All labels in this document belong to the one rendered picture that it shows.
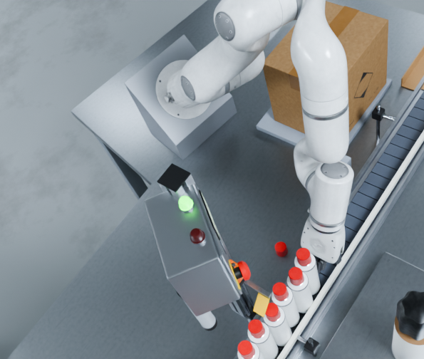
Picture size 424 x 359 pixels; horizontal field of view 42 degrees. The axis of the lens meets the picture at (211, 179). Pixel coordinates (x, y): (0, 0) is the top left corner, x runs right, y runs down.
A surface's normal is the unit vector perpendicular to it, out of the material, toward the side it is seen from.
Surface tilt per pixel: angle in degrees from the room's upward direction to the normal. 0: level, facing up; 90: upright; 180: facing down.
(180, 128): 46
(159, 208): 0
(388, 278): 0
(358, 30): 0
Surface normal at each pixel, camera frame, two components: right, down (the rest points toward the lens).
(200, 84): -0.52, 0.51
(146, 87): 0.31, 0.01
